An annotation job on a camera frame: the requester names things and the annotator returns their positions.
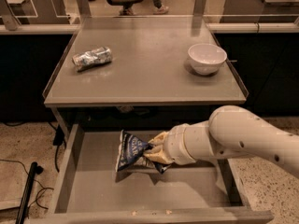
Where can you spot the grey background desk left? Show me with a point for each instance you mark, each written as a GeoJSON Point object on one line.
{"type": "Point", "coordinates": [37, 11]}

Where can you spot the grey open drawer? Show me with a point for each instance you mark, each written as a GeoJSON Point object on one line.
{"type": "Point", "coordinates": [89, 190]}

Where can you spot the grey background desk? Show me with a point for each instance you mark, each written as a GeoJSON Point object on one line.
{"type": "Point", "coordinates": [260, 11]}
{"type": "Point", "coordinates": [37, 11]}

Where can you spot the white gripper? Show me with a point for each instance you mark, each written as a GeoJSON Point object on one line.
{"type": "Point", "coordinates": [175, 144]}

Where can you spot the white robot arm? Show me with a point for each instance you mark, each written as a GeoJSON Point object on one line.
{"type": "Point", "coordinates": [230, 132]}

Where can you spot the crushed silver can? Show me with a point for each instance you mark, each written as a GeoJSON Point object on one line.
{"type": "Point", "coordinates": [91, 58]}

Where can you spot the black pole on floor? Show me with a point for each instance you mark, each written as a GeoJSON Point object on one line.
{"type": "Point", "coordinates": [34, 169]}

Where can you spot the person legs in background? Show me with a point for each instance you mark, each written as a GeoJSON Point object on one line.
{"type": "Point", "coordinates": [159, 8]}

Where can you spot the white ceramic bowl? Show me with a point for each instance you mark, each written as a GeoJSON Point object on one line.
{"type": "Point", "coordinates": [206, 59]}

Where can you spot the grey background desk right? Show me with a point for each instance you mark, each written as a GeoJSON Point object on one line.
{"type": "Point", "coordinates": [260, 11]}

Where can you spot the blue chip bag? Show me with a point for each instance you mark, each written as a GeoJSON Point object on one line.
{"type": "Point", "coordinates": [131, 151]}

